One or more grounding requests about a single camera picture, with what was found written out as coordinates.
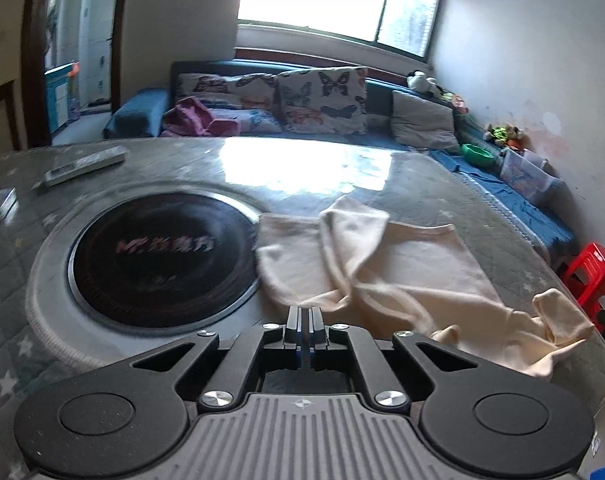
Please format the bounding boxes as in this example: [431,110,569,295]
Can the cream garment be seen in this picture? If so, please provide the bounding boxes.
[255,195,596,378]

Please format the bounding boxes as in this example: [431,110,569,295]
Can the square butterfly print pillow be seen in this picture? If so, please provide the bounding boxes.
[276,66,369,136]

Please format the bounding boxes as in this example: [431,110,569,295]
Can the blue bolster cushion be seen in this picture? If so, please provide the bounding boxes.
[102,89,170,140]

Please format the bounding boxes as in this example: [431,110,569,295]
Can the pink cloth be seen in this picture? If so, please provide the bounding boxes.
[160,96,242,138]

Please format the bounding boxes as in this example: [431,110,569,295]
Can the pink green toy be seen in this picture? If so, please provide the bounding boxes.
[440,91,471,113]

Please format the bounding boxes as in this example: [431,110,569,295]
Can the window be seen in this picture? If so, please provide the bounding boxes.
[236,0,446,58]

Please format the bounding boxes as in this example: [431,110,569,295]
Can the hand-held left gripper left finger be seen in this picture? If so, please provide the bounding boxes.
[130,306,309,410]

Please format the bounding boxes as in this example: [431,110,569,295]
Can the grey pillow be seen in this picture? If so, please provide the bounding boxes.
[390,90,462,153]

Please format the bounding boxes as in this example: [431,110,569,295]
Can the blue box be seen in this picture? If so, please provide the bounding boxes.
[45,61,82,136]

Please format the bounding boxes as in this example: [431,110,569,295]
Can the white plush toy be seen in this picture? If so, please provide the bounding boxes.
[407,71,441,96]

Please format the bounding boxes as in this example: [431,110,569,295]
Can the long butterfly print pillow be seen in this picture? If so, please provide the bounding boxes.
[175,72,283,133]

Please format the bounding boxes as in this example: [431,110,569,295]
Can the colourful toys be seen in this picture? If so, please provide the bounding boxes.
[484,124,526,150]

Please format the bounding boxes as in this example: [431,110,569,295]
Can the red plastic stool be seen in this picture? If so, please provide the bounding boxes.
[557,242,605,331]

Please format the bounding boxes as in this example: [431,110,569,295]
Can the round black induction cooker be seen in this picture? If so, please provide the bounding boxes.
[27,181,273,368]

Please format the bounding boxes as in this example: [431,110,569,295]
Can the wooden chair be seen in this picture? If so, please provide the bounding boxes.
[0,80,22,153]

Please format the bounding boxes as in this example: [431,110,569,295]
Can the clear plastic storage box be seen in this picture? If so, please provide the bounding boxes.
[499,149,558,206]

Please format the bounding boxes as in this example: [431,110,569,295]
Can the blue sofa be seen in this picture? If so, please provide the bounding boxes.
[102,60,581,266]

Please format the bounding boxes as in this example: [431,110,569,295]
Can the dark wooden door frame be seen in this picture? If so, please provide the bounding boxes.
[21,0,133,148]

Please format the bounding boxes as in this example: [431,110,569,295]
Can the green bowl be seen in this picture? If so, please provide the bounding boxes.
[460,143,496,167]

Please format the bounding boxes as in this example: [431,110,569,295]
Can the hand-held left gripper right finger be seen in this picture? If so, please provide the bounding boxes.
[307,306,485,413]

